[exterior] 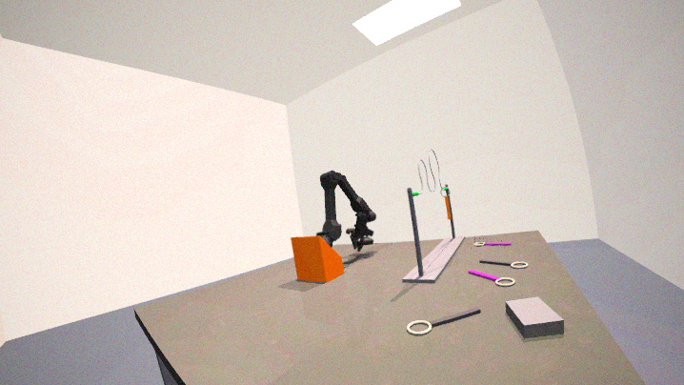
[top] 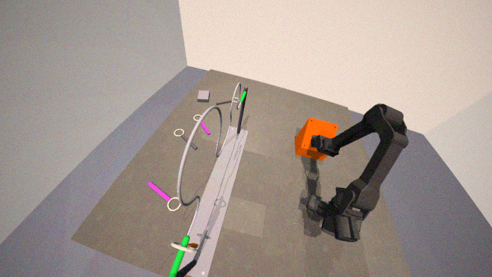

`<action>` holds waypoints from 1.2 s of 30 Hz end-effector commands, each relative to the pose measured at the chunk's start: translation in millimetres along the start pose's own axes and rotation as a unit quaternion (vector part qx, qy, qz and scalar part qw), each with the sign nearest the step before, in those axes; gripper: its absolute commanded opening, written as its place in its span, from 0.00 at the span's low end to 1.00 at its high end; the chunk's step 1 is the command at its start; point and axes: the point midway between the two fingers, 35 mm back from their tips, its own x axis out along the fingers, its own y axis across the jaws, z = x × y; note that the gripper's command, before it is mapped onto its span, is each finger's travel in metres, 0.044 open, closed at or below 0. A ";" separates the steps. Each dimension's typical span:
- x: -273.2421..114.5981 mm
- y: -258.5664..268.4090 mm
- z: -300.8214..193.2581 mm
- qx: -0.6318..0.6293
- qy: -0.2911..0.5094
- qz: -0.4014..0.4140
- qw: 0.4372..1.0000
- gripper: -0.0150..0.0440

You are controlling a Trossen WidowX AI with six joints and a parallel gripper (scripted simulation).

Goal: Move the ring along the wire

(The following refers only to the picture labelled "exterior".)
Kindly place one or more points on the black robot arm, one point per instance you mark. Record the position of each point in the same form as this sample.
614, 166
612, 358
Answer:
331, 230

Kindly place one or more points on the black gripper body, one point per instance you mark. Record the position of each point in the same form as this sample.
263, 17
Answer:
360, 231

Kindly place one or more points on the thin dark grey wire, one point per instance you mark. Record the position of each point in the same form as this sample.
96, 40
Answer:
431, 267

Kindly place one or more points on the white loop with dark grey handle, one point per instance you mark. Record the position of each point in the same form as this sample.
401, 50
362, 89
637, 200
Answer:
504, 263
442, 320

